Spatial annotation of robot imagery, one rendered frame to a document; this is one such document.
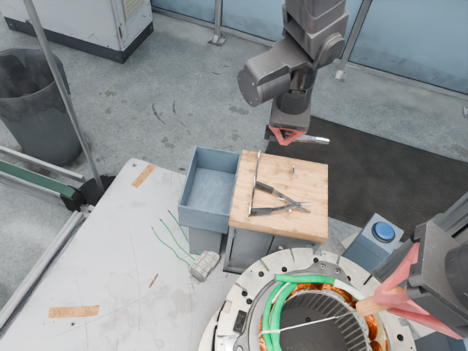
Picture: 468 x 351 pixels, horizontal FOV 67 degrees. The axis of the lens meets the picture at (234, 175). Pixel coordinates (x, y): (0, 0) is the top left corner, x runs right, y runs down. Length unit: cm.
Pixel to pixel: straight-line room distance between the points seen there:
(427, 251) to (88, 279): 83
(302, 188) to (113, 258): 53
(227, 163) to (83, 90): 193
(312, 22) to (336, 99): 228
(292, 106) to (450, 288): 37
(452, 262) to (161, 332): 72
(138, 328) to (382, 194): 168
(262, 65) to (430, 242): 31
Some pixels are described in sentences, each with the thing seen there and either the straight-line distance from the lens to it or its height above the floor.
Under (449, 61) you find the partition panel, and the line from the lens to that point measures 288.
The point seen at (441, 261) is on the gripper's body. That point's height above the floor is 142.
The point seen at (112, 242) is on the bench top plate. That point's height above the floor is 78.
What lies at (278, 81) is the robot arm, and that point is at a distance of 53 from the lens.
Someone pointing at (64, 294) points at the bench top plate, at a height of 78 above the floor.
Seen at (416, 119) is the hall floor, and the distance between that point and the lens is 286.
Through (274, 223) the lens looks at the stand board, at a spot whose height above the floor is 107.
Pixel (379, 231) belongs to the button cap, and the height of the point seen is 104.
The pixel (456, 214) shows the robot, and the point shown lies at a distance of 92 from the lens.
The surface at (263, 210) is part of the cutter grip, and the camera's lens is 70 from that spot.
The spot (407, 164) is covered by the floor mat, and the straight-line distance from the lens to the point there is 250.
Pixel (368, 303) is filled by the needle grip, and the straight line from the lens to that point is 44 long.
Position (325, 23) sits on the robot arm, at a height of 146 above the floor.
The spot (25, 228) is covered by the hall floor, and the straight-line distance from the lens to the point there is 210.
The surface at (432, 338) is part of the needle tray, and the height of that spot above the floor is 96.
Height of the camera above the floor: 169
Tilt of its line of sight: 54 degrees down
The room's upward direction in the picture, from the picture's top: 8 degrees clockwise
